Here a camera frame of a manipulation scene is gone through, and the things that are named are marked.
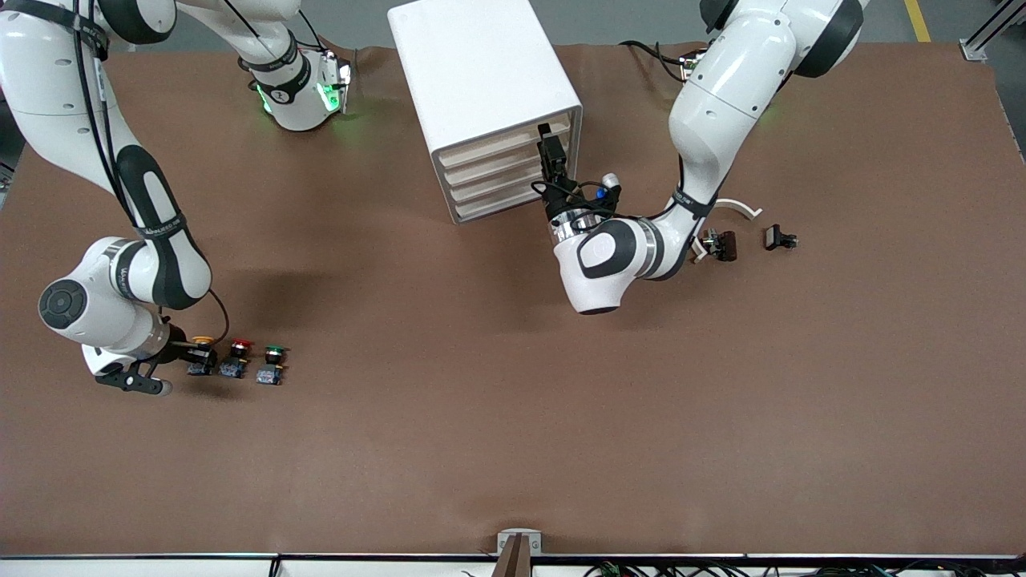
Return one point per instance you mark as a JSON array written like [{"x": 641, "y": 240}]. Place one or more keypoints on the white drawer cabinet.
[{"x": 473, "y": 72}]

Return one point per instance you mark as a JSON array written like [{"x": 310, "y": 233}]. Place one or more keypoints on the white curved plastic piece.
[{"x": 741, "y": 207}]

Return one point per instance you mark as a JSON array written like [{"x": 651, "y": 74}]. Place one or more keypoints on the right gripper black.
[{"x": 178, "y": 347}]

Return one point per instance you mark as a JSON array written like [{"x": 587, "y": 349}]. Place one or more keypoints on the yellow floor tape strip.
[{"x": 918, "y": 20}]

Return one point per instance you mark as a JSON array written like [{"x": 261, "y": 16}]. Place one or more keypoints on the green push button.
[{"x": 271, "y": 367}]

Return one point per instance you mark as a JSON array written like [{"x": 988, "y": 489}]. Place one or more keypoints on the aluminium frame post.
[{"x": 994, "y": 28}]

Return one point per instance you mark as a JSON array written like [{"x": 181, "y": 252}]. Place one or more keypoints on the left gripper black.
[{"x": 559, "y": 205}]

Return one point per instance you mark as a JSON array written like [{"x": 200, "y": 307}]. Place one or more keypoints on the small black component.
[{"x": 774, "y": 237}]

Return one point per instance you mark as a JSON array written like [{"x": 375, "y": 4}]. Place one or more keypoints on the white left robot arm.
[{"x": 721, "y": 80}]

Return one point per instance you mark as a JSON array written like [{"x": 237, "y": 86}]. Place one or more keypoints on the yellow push button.
[{"x": 202, "y": 357}]

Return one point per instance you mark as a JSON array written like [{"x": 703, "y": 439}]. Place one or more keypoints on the brown table mat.
[{"x": 513, "y": 401}]

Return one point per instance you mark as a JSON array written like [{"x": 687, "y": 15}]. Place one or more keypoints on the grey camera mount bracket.
[{"x": 519, "y": 561}]

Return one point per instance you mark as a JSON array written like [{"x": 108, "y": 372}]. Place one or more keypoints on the dark brown small component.
[{"x": 726, "y": 245}]

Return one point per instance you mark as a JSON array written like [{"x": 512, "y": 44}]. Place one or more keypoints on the red push button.
[{"x": 236, "y": 361}]

